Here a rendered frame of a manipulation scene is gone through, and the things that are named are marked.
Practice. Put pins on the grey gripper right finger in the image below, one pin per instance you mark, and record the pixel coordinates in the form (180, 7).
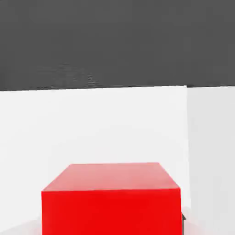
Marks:
(184, 223)

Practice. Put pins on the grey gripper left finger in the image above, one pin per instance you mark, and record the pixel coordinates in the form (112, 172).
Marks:
(34, 230)

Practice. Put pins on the small red cube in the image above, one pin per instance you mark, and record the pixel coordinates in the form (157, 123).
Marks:
(111, 211)

